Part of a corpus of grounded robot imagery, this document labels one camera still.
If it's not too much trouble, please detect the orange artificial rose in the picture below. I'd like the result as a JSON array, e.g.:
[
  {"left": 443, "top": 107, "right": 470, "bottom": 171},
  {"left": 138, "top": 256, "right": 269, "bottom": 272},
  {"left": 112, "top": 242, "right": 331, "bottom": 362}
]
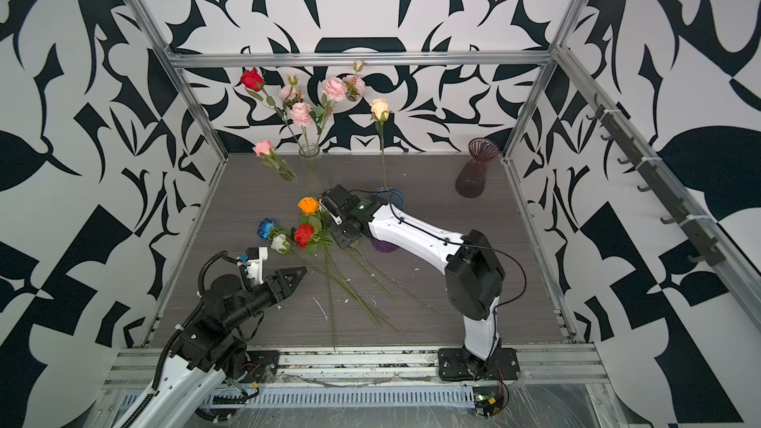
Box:
[{"left": 297, "top": 195, "right": 400, "bottom": 304}]

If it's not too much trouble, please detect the blue purple glass vase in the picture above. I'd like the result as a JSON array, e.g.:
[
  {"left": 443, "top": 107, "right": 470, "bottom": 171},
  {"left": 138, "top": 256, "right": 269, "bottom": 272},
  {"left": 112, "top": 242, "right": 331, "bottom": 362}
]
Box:
[{"left": 371, "top": 188, "right": 405, "bottom": 254}]

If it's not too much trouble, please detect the clear ribbed glass vase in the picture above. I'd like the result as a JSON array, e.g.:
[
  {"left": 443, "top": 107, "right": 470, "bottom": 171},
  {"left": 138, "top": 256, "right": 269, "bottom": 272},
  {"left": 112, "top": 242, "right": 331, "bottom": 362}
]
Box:
[{"left": 298, "top": 144, "right": 330, "bottom": 197}]

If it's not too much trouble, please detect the light pink artificial rose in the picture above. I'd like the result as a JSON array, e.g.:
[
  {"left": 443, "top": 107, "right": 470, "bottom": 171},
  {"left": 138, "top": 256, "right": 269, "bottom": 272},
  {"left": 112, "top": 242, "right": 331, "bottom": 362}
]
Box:
[{"left": 254, "top": 141, "right": 296, "bottom": 182}]

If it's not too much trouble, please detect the peach artificial rose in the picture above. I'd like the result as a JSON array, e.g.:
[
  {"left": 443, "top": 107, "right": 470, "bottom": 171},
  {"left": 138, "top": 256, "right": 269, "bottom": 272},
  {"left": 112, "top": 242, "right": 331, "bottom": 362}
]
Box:
[{"left": 371, "top": 98, "right": 392, "bottom": 189}]

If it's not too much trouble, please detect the pink peony stem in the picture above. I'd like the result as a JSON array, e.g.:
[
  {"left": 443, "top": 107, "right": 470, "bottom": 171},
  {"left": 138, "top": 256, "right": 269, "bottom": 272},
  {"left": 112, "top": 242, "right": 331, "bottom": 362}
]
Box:
[{"left": 312, "top": 61, "right": 366, "bottom": 143}]

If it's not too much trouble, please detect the dark red glass vase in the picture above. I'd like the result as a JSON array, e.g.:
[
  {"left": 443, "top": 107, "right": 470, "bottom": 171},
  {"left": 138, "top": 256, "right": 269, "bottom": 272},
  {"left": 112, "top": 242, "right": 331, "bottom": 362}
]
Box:
[{"left": 455, "top": 138, "right": 501, "bottom": 198}]

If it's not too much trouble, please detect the pink carnation spray stem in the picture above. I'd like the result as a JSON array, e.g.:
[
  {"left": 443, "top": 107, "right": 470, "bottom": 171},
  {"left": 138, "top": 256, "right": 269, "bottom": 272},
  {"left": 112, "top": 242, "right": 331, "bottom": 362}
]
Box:
[{"left": 279, "top": 75, "right": 315, "bottom": 155}]

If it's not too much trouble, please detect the red artificial rose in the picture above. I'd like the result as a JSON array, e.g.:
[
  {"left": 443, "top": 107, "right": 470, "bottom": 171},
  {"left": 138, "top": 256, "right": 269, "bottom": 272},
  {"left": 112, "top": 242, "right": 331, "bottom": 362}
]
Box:
[
  {"left": 293, "top": 223, "right": 392, "bottom": 327},
  {"left": 240, "top": 67, "right": 306, "bottom": 151}
]

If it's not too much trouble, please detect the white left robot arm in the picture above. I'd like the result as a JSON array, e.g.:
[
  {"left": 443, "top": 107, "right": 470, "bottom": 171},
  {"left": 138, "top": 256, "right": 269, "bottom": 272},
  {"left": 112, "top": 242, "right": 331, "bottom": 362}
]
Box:
[{"left": 114, "top": 251, "right": 307, "bottom": 427}]

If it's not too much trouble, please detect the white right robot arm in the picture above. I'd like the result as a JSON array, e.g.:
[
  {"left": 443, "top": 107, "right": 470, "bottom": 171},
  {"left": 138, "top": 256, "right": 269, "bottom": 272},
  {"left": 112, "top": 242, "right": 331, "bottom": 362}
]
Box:
[{"left": 320, "top": 185, "right": 528, "bottom": 382}]

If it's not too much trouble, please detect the blue artificial rose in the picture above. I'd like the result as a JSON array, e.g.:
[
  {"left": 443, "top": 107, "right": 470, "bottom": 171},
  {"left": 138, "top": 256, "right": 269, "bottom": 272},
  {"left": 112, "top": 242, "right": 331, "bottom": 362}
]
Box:
[{"left": 257, "top": 218, "right": 277, "bottom": 241}]

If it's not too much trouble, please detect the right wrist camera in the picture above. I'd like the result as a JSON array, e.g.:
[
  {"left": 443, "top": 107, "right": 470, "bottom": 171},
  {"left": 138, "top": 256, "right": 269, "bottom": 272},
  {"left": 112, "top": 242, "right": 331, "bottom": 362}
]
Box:
[{"left": 320, "top": 194, "right": 343, "bottom": 226}]

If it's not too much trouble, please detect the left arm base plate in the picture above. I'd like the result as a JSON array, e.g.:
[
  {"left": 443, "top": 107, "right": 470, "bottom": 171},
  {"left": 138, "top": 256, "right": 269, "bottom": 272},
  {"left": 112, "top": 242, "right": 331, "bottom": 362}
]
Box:
[{"left": 235, "top": 350, "right": 281, "bottom": 384}]

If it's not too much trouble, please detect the aluminium front rail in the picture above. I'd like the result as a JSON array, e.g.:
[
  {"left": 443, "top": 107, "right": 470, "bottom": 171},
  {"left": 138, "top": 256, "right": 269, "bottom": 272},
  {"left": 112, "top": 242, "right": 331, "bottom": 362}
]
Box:
[{"left": 100, "top": 343, "right": 610, "bottom": 390}]

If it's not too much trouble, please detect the white cable duct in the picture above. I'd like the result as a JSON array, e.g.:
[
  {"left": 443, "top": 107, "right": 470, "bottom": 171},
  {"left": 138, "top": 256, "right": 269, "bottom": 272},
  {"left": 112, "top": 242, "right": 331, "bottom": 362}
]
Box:
[{"left": 200, "top": 386, "right": 476, "bottom": 409}]

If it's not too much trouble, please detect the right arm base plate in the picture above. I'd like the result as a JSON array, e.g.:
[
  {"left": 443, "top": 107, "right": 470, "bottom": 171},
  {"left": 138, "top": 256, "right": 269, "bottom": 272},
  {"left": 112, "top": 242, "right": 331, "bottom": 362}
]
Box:
[{"left": 437, "top": 347, "right": 521, "bottom": 382}]

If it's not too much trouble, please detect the wall hook rail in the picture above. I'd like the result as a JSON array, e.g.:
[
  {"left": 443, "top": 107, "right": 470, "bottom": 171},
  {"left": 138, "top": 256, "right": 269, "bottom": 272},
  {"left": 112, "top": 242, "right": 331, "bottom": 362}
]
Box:
[{"left": 589, "top": 97, "right": 727, "bottom": 267}]

